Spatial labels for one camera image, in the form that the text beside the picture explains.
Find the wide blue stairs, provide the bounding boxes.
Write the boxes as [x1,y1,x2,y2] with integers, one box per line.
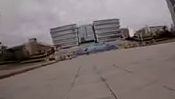
[74,39,120,57]

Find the low brown building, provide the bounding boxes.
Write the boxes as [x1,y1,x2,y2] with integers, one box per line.
[3,34,56,63]

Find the brown-grey paved plaza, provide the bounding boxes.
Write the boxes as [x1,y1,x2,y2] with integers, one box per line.
[0,40,175,99]

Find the small pale building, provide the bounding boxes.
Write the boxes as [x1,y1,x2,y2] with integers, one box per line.
[120,27,131,41]

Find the low dark kerb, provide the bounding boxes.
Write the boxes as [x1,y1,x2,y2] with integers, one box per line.
[0,57,61,83]

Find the group of low pale buildings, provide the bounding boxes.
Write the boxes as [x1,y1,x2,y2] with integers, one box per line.
[132,22,170,41]

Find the twin-block building with glass centre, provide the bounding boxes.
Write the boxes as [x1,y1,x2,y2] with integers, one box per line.
[49,15,124,52]

